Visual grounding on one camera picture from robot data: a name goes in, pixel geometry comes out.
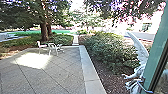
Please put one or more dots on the reddish low shrub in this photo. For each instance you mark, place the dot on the reddish low shrub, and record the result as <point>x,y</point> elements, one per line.
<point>18,41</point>

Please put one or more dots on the low green hedge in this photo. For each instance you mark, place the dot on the low green hedge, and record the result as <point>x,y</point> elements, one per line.
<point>63,39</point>

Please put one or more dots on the green hedge bush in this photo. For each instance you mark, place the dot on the green hedge bush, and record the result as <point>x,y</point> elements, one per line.
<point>110,50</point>

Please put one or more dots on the leafy tree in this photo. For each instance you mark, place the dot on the leafy tree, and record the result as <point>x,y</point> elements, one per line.
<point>44,23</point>

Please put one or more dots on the pale outdoor bench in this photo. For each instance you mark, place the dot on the pale outdoor bench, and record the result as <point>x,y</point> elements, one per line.
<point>41,46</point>

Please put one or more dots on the green framed glass door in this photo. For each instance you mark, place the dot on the green framed glass door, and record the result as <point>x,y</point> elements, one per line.
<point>156,50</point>

